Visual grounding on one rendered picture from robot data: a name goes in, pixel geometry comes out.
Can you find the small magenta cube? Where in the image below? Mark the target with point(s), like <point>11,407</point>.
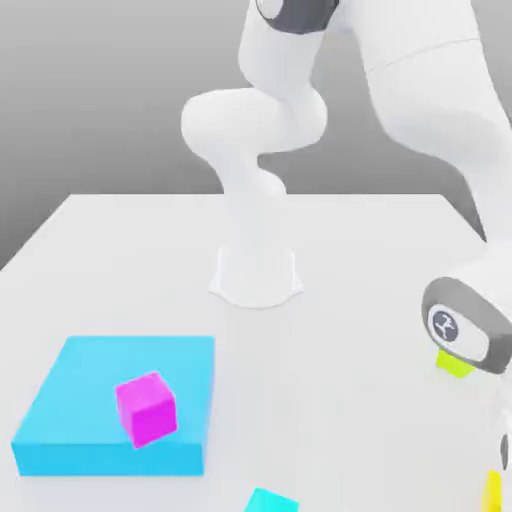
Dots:
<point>150,412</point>

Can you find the small yellow cube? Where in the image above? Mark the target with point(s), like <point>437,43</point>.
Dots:
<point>492,494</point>

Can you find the large blue box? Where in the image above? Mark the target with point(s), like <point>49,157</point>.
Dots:
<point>80,400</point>

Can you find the small lime cube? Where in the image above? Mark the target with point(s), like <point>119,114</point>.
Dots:
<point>452,364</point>

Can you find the small cyan cube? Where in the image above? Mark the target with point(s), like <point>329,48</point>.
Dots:
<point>270,502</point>

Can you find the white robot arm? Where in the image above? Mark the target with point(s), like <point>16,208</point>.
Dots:
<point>276,120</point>

